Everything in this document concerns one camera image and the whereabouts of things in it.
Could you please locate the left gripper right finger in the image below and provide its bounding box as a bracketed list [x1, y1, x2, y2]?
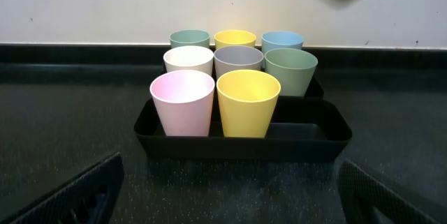
[337, 158, 441, 224]

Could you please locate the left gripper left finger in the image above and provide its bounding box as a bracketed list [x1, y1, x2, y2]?
[0, 151, 126, 224]

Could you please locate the pink cup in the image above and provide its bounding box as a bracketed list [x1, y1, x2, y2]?
[149, 69, 216, 137]

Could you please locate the yellow cup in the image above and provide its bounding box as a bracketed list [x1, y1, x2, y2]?
[213, 29, 257, 50]
[216, 69, 281, 138]

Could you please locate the black tray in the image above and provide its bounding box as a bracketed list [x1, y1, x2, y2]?
[133, 73, 353, 164]

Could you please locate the green cup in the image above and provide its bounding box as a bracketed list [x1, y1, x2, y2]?
[169, 29, 211, 50]
[264, 47, 318, 98]

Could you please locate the blue cup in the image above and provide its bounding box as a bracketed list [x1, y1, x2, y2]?
[261, 31, 305, 54]

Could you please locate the white cup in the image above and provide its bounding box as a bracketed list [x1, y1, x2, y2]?
[163, 45, 214, 77]

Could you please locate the grey cup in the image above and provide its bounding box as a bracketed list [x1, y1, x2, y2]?
[213, 45, 265, 80]

